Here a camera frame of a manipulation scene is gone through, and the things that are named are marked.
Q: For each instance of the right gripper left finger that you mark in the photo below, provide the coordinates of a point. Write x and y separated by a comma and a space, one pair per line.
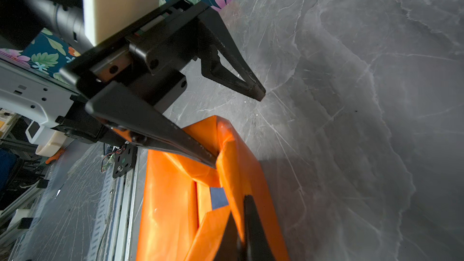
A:
230, 248

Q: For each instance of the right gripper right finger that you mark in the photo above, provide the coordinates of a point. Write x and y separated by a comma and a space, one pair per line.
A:
256, 245

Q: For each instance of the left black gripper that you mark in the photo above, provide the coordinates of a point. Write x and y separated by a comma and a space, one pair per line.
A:
144, 63

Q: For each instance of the blue gift box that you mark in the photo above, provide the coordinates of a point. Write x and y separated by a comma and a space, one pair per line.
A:
218, 198

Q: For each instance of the yellow orange wrapping paper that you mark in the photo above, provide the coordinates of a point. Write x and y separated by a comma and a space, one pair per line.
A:
177, 222

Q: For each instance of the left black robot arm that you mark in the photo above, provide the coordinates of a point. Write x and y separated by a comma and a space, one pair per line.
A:
26, 92

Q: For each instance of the left small circuit board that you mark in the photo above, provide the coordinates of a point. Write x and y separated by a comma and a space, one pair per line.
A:
120, 160

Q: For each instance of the aluminium mounting rail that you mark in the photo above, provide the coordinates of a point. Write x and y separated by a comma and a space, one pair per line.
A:
113, 236

